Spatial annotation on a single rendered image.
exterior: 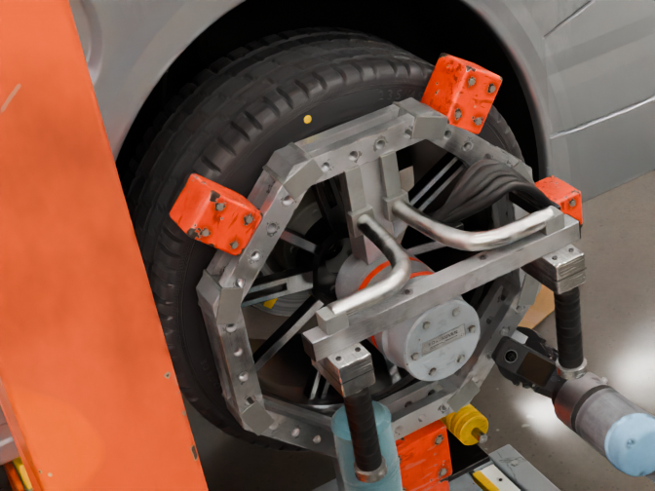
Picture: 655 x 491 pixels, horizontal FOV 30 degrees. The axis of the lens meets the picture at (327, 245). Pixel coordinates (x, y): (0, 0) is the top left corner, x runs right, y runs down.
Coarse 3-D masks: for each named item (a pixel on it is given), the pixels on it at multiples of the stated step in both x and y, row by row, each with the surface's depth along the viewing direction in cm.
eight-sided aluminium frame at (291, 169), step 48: (288, 144) 170; (336, 144) 168; (384, 144) 170; (480, 144) 178; (288, 192) 166; (240, 288) 168; (528, 288) 195; (240, 336) 172; (480, 336) 201; (240, 384) 175; (432, 384) 200; (480, 384) 199; (288, 432) 184
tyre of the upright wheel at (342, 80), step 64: (256, 64) 181; (320, 64) 177; (384, 64) 176; (192, 128) 177; (256, 128) 169; (320, 128) 174; (128, 192) 185; (192, 256) 172; (192, 320) 177; (192, 384) 182
